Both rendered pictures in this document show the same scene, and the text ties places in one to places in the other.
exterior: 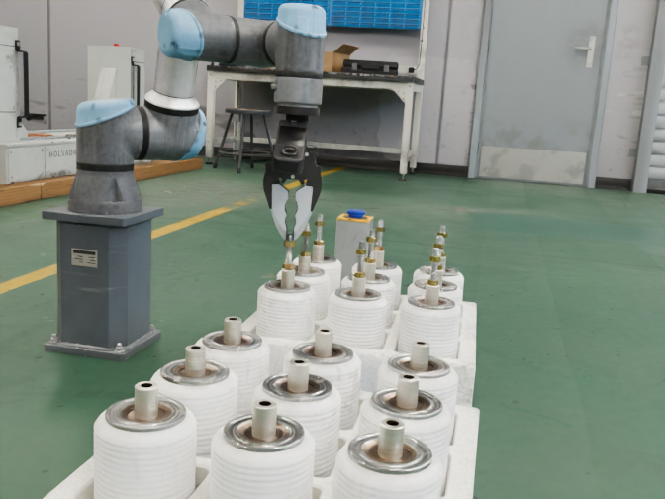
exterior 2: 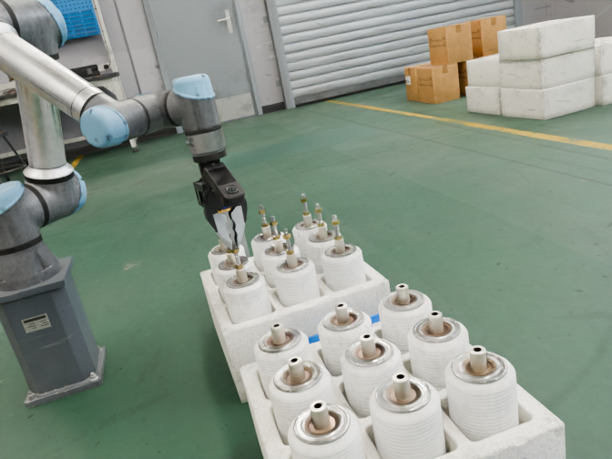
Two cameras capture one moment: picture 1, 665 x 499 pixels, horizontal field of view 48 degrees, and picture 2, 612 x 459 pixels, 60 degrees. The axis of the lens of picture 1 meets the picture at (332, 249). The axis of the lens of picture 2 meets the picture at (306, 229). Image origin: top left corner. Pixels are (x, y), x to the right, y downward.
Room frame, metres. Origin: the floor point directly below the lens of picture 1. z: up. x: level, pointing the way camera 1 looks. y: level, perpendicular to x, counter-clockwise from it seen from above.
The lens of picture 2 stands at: (0.13, 0.38, 0.72)
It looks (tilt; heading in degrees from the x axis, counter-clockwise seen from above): 19 degrees down; 335
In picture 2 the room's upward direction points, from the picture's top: 11 degrees counter-clockwise
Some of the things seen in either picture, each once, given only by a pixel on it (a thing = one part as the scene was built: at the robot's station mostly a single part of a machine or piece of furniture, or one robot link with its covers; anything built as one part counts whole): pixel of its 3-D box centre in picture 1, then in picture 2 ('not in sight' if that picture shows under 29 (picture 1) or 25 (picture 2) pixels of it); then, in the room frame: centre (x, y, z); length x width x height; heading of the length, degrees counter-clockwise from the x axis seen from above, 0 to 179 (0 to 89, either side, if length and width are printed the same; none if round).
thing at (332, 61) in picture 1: (329, 58); not in sight; (6.10, 0.13, 0.87); 0.40 x 0.30 x 0.23; 64
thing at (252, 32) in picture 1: (259, 43); (153, 112); (1.28, 0.14, 0.64); 0.11 x 0.11 x 0.08; 35
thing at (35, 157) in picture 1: (47, 101); not in sight; (4.22, 1.64, 0.45); 1.51 x 0.57 x 0.74; 168
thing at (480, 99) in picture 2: not in sight; (505, 95); (2.93, -2.66, 0.09); 0.39 x 0.39 x 0.18; 79
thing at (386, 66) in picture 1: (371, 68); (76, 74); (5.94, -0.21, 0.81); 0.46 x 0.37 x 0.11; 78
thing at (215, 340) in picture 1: (232, 341); (280, 340); (0.90, 0.12, 0.25); 0.08 x 0.08 x 0.01
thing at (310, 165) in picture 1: (295, 144); (214, 179); (1.21, 0.07, 0.48); 0.09 x 0.08 x 0.12; 2
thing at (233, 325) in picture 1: (233, 331); (278, 333); (0.90, 0.12, 0.26); 0.02 x 0.02 x 0.03
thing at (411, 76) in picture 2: not in sight; (425, 81); (4.17, -2.98, 0.15); 0.30 x 0.24 x 0.30; 77
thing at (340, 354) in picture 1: (323, 353); (343, 320); (0.87, 0.00, 0.25); 0.08 x 0.08 x 0.01
